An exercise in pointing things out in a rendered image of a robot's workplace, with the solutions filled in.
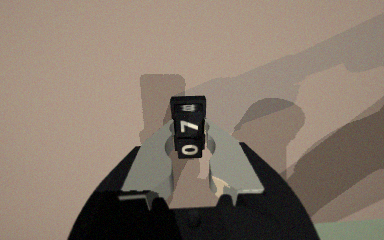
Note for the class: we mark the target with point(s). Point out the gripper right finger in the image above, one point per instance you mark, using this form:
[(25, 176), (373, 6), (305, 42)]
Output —
[(235, 169)]

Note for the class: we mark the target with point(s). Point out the black number cube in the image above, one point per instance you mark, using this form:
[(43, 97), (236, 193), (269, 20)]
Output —
[(189, 120), (189, 147)]

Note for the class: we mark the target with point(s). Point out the black tray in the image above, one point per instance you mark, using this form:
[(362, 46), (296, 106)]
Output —
[(188, 100)]

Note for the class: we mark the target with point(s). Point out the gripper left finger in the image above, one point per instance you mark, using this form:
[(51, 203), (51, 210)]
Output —
[(144, 174)]

